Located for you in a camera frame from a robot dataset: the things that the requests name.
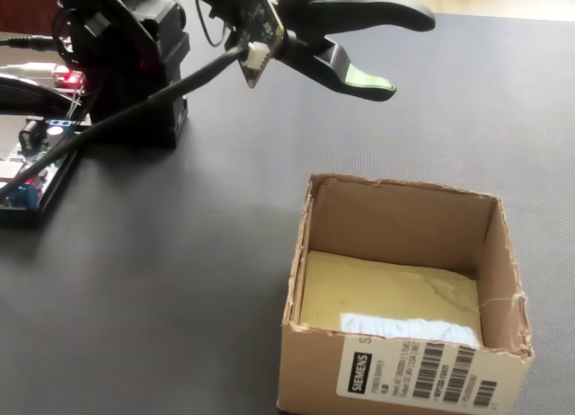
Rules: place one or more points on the small camera circuit board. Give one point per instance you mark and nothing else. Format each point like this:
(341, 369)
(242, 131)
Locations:
(265, 24)

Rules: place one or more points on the large black table mat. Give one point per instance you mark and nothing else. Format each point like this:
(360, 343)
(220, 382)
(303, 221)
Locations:
(179, 253)

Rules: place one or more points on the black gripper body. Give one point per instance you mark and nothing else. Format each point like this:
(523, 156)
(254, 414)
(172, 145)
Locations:
(296, 11)

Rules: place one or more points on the black WOWROBO robot arm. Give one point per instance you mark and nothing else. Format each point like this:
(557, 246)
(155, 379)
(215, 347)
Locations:
(135, 96)

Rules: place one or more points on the open cardboard box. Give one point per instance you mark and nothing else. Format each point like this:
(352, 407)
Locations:
(404, 226)

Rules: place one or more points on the white-blue block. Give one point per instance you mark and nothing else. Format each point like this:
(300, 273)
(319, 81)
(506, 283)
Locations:
(404, 330)

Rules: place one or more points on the black curved band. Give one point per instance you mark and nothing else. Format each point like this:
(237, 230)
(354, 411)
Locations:
(40, 89)

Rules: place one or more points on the blue circuit board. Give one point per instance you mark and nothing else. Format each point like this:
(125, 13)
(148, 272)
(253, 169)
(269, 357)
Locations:
(22, 195)

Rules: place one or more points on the brown wooden furniture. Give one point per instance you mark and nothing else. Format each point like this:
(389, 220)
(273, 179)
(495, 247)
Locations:
(22, 6)

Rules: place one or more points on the black barrel power plug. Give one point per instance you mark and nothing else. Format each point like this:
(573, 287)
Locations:
(31, 43)

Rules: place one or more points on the green-terminal circuit board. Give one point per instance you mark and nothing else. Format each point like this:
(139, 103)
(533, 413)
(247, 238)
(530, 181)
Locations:
(67, 77)

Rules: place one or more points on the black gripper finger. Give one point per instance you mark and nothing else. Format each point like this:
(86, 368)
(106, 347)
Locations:
(382, 11)

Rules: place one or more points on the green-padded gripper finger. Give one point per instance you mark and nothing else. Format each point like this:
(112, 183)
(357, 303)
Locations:
(332, 73)

